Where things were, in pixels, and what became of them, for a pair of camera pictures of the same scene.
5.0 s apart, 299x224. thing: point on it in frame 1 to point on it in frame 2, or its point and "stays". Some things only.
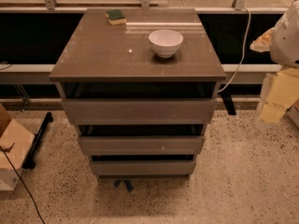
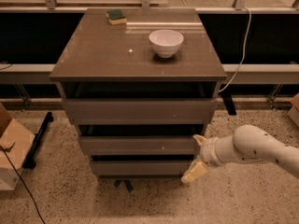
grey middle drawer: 139,146 stays
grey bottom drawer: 143,167 stays
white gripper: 286,44 to 207,153
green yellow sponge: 115,17 stays
